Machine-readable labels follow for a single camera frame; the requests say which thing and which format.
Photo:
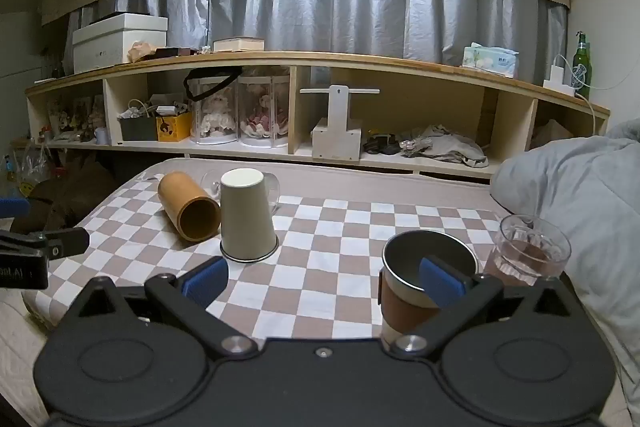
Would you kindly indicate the brown bamboo cup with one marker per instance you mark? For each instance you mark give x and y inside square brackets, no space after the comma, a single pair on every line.
[185,207]

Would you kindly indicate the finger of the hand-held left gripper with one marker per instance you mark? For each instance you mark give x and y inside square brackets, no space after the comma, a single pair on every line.
[12,207]
[65,241]

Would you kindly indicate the green glass bottle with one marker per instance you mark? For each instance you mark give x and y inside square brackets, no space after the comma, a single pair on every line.
[582,69]

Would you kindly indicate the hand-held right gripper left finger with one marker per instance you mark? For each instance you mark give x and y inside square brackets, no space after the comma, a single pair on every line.
[205,283]

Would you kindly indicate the brown white checkered cloth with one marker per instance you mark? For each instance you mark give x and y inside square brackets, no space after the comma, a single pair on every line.
[320,257]

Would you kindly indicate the yellow cartoon box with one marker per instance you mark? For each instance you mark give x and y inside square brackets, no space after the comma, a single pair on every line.
[174,128]

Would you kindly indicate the grey crumpled clothing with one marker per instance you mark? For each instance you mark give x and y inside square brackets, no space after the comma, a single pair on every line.
[450,147]

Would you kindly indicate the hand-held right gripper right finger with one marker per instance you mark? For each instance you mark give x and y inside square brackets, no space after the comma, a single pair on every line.
[442,283]

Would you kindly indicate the white power adapter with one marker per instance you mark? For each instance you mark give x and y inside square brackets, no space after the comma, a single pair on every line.
[559,82]

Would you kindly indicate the steel cup with brown sleeve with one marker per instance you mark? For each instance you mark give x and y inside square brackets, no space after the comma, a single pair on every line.
[402,257]

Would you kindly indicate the thick book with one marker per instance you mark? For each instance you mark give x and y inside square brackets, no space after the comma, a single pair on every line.
[239,44]

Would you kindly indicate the white wooden stand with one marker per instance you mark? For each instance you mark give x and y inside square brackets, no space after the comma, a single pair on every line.
[337,127]

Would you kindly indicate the crumpled brown paper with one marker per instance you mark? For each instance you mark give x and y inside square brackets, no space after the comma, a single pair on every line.
[141,52]

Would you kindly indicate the grey curtain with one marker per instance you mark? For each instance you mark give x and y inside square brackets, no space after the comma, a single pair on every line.
[320,7]

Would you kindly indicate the dark grey box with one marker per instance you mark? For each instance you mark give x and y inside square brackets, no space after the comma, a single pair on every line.
[137,129]

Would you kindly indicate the tissue pack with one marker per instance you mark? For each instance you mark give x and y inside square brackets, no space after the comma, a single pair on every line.
[490,59]

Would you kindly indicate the dark brown cushion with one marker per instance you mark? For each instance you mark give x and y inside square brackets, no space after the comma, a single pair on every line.
[75,197]

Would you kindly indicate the clear plastic bag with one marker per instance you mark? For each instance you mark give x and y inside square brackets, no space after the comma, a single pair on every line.
[30,167]

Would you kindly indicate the beige paper cup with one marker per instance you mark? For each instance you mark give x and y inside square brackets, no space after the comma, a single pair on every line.
[248,219]

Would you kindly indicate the clear glass tumbler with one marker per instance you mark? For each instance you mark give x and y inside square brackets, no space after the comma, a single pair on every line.
[529,252]

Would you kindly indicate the brown paper bag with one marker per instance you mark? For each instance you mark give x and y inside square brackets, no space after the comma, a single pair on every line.
[550,134]

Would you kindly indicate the clear doll display case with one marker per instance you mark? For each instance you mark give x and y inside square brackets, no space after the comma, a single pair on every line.
[263,114]

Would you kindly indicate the white storage box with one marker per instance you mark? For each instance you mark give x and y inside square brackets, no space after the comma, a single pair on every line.
[115,44]

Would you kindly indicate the clear glass mug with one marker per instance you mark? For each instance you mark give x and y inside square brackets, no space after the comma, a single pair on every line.
[272,193]

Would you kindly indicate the black small items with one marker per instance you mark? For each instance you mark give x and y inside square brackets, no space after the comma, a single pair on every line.
[380,144]

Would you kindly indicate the grey blanket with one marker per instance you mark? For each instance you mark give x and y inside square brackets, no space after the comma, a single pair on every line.
[590,207]

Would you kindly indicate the flat dark box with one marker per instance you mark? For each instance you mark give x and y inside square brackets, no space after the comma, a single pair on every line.
[175,52]

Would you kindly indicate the doll in clear case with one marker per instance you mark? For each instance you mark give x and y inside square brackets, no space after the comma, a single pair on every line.
[215,117]

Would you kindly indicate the long wooden shelf unit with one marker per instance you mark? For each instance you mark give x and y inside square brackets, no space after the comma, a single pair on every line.
[410,99]

